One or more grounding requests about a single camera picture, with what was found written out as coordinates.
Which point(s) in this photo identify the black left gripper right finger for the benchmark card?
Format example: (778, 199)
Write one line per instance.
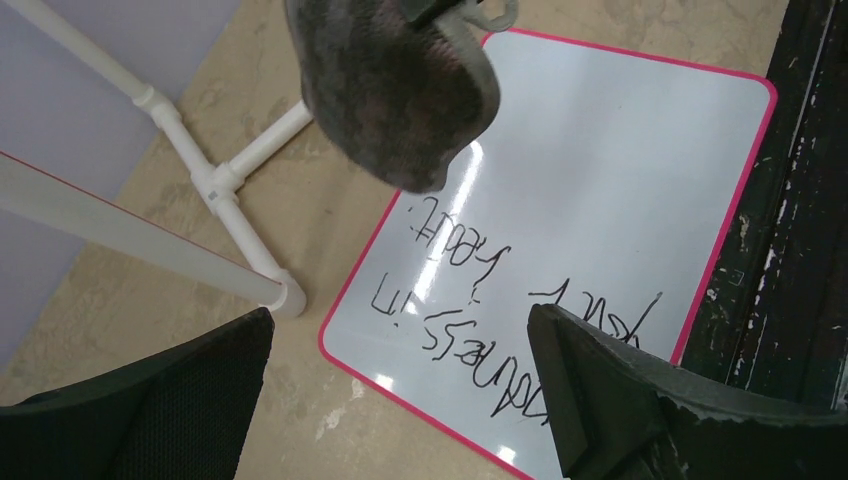
(618, 412)

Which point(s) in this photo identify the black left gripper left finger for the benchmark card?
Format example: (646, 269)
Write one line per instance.
(183, 413)

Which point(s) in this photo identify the silver sparkly scrub pad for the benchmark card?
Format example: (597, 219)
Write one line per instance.
(399, 87)

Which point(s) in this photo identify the pink framed whiteboard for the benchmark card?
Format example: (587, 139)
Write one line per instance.
(605, 185)

